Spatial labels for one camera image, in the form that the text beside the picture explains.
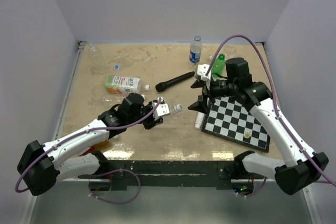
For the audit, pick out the clear crushed bottle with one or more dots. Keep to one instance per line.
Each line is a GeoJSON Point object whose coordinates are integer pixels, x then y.
{"type": "Point", "coordinates": [118, 99]}

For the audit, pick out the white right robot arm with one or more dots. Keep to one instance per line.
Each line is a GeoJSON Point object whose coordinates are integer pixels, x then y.
{"type": "Point", "coordinates": [300, 165]}

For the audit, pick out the green tea label bottle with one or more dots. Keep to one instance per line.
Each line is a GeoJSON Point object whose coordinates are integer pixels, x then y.
{"type": "Point", "coordinates": [124, 85]}

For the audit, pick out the black microphone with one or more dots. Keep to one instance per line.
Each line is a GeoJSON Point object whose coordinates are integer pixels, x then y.
{"type": "Point", "coordinates": [162, 86]}

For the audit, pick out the white microphone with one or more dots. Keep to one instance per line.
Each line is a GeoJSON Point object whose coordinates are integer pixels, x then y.
{"type": "Point", "coordinates": [199, 120]}

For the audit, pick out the black white chessboard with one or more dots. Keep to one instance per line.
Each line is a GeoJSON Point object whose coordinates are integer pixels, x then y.
{"type": "Point", "coordinates": [229, 120]}

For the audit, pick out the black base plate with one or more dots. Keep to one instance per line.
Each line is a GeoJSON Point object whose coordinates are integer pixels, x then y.
{"type": "Point", "coordinates": [218, 174]}

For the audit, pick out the blue label water bottle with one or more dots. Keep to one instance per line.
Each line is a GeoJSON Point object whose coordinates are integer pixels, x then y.
{"type": "Point", "coordinates": [195, 49]}

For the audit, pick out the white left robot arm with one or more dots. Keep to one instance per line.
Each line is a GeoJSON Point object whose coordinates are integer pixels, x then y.
{"type": "Point", "coordinates": [42, 165]}

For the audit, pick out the cream chess piece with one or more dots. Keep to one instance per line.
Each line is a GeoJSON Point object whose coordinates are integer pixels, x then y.
{"type": "Point", "coordinates": [248, 134]}

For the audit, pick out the white cap of clear bottle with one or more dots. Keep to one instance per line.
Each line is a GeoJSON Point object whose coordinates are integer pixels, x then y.
{"type": "Point", "coordinates": [178, 108]}

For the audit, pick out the clear bottle back left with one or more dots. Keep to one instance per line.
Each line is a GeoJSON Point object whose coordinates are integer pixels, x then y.
{"type": "Point", "coordinates": [96, 57]}

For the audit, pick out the aluminium frame rail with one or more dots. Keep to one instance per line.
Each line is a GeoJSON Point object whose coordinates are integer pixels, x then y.
{"type": "Point", "coordinates": [312, 205]}

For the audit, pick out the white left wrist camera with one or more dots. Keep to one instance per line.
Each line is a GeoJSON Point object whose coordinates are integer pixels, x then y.
{"type": "Point", "coordinates": [162, 109]}

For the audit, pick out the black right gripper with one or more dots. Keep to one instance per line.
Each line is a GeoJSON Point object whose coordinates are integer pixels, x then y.
{"type": "Point", "coordinates": [200, 105]}

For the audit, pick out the gold label drink bottle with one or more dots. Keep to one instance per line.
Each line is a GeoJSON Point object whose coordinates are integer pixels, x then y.
{"type": "Point", "coordinates": [97, 147]}

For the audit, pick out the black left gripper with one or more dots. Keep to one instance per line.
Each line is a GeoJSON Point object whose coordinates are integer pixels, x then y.
{"type": "Point", "coordinates": [152, 123]}

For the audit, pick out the clear plastic bottle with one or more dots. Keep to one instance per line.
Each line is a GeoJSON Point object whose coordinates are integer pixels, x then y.
{"type": "Point", "coordinates": [172, 111]}

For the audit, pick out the green plastic bottle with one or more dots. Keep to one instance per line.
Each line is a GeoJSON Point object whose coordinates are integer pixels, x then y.
{"type": "Point", "coordinates": [219, 65]}

